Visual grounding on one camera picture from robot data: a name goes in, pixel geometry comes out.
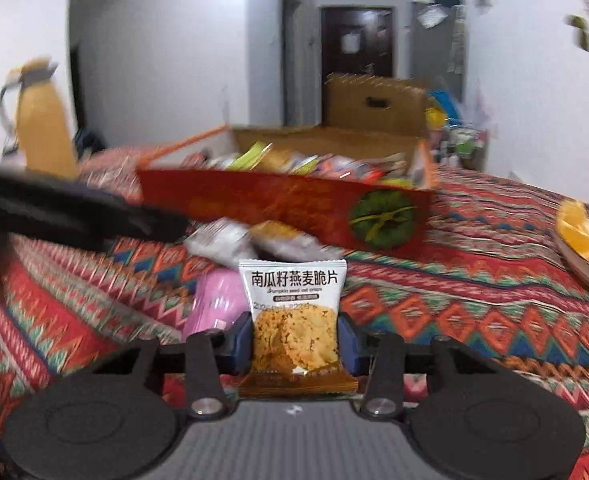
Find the dark bag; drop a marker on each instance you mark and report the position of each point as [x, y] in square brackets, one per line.
[87, 142]

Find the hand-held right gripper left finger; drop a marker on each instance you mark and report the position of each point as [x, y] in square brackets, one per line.
[239, 340]

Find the white oat crisp snack packet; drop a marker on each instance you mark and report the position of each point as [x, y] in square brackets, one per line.
[294, 300]

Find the wooden bowl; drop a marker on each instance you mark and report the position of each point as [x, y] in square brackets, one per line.
[579, 265]

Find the orange and white snack packet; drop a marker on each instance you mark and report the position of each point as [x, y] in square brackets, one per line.
[284, 237]

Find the colourful patterned tablecloth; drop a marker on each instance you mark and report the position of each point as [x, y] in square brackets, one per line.
[424, 310]

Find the pile of assorted snack packets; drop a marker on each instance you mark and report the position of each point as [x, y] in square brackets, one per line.
[299, 162]

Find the bowl of yellow snacks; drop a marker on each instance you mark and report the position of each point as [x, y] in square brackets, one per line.
[582, 232]

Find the dark wooden door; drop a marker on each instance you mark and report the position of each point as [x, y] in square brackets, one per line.
[374, 50]

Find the pink snack packet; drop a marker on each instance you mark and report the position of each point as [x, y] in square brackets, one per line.
[214, 305]

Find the colourful household clutter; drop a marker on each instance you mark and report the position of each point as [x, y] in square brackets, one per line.
[457, 135]

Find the yellow thermos jug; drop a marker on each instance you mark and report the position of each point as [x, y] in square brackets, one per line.
[42, 125]

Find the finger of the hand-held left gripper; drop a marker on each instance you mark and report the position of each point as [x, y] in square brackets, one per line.
[149, 222]

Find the grey refrigerator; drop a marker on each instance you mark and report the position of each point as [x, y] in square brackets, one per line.
[439, 55]

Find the red cardboard box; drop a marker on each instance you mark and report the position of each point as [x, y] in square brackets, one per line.
[284, 205]

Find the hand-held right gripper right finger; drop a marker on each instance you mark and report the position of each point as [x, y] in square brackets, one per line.
[349, 345]

